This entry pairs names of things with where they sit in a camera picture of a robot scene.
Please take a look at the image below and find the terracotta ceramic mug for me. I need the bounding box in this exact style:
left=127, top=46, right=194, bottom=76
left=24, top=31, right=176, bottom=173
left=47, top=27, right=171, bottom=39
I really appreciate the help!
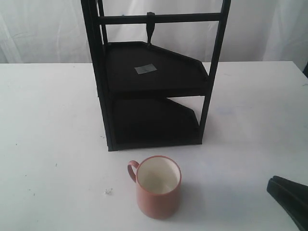
left=127, top=155, right=182, bottom=219

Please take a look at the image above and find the black metal shelf rack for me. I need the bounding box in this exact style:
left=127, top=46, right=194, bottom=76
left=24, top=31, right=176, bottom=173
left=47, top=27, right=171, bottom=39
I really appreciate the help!
left=81, top=0, right=231, bottom=152

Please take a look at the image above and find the grey tape patch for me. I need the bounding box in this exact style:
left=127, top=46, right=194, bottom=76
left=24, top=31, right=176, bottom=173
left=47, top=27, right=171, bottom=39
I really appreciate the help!
left=134, top=64, right=157, bottom=75

